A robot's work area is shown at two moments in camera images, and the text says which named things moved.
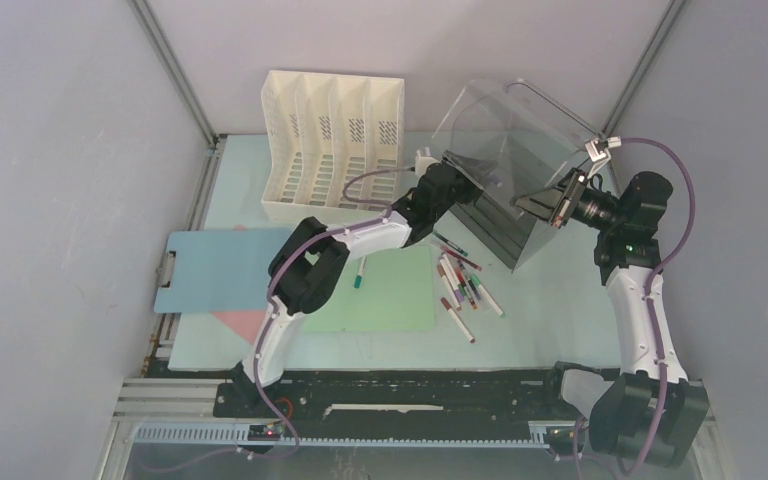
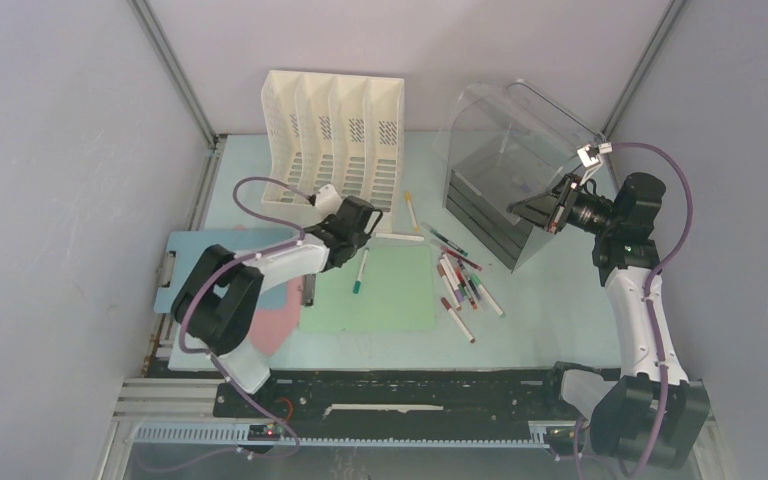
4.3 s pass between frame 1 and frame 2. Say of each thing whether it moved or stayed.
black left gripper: moved
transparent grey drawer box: stayed
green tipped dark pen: stayed
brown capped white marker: stayed
